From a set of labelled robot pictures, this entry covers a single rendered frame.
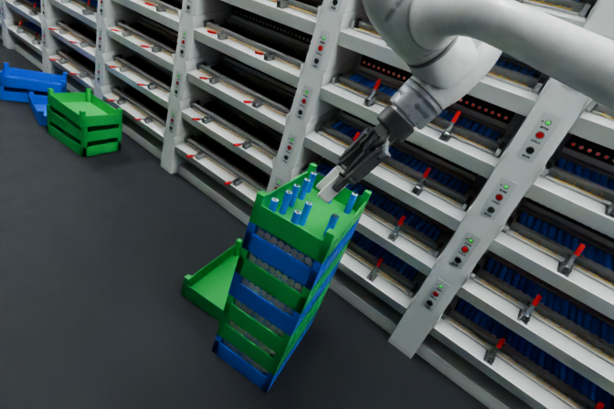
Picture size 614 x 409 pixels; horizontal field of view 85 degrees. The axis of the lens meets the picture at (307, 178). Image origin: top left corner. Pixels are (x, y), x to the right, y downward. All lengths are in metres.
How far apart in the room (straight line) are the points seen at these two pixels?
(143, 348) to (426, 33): 1.03
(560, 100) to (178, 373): 1.21
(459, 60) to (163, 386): 1.01
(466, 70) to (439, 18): 0.15
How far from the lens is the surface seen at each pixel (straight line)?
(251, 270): 0.86
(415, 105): 0.66
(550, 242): 1.18
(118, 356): 1.13
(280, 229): 0.76
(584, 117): 1.05
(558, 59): 0.50
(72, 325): 1.20
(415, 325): 1.31
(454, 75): 0.66
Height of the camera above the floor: 0.93
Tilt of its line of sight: 25 degrees down
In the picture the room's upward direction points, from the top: 20 degrees clockwise
